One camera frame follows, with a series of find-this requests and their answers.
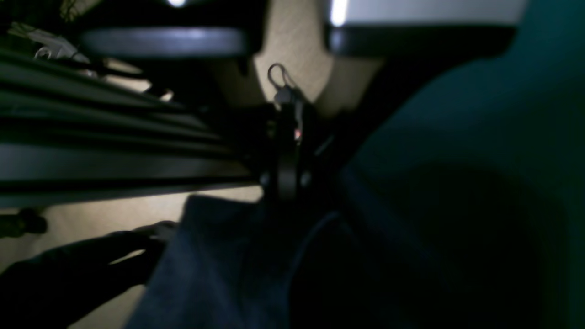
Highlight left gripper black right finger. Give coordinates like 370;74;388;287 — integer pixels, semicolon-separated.
297;0;529;200

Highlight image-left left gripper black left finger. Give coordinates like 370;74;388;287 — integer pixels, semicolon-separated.
78;0;293;202

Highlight blue-grey heathered T-shirt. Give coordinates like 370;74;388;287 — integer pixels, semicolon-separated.
126;196;359;329

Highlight black shelf rails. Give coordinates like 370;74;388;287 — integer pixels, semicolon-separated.
1;22;247;208

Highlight teal table cloth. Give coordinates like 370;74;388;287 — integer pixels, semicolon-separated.
319;0;585;329

